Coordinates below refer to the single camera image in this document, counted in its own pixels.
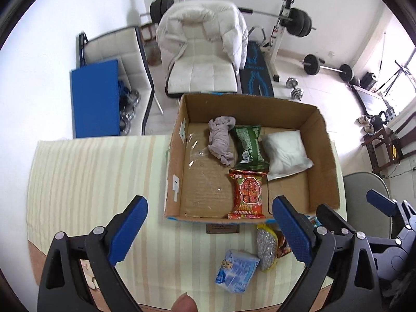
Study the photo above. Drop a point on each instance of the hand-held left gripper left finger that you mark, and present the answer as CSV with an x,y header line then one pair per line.
x,y
126,230

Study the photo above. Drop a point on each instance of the black kettlebell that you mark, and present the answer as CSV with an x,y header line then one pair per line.
x,y
378,122

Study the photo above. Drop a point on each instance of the grey crumpled cloth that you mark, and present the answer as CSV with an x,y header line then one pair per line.
x,y
221,136

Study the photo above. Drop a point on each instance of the red snack packet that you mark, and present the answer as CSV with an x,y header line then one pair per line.
x,y
248,195

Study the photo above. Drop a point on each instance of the chrome weight plates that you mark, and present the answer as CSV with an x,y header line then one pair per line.
x,y
128,104

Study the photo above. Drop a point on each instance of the silver scouring pad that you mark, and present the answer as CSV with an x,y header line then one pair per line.
x,y
266,247

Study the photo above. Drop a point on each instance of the dark wooden chair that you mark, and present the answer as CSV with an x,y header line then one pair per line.
x,y
378,149

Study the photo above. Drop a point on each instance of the grey round chair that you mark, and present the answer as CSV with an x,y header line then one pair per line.
x,y
364,195

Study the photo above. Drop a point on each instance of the person's left hand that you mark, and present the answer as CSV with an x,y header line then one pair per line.
x,y
184,304

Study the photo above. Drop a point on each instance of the white weight rack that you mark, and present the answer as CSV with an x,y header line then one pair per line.
x,y
281,29

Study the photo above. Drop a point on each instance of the orange snack packet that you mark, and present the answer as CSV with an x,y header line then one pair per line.
x,y
283,250

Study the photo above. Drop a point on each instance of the white padded chair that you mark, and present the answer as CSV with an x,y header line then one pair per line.
x,y
107,47
201,74

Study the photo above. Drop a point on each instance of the black exercise mat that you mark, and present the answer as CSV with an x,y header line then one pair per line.
x,y
256,71

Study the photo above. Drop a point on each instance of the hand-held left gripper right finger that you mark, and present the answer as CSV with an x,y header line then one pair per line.
x,y
292,234

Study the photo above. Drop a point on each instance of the blue tissue packet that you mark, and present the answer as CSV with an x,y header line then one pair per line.
x,y
237,271

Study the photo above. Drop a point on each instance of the blue board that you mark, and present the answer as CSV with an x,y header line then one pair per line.
x,y
94,100

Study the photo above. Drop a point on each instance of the cardboard box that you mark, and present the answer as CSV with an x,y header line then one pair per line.
x,y
201,182

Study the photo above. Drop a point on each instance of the green snack packet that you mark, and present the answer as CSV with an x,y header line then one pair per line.
x,y
250,146

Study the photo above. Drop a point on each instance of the striped tablecloth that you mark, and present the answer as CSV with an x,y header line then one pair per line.
x,y
97,175

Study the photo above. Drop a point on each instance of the small brown label plate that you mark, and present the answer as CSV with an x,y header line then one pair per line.
x,y
222,228

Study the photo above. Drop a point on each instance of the chrome dumbbell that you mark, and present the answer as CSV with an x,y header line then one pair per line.
x,y
295,87

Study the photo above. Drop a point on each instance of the white pillow packet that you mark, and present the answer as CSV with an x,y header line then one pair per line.
x,y
286,152

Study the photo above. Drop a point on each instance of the short barbell with black plates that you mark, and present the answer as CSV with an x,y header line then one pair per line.
x,y
312,64

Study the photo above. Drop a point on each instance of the long barbell with black plates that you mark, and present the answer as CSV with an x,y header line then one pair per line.
x,y
300,22

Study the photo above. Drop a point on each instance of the white down jacket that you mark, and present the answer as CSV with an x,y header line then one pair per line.
x,y
201,16

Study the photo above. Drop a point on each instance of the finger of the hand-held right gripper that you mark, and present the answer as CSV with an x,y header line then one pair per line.
x,y
380,201
333,217

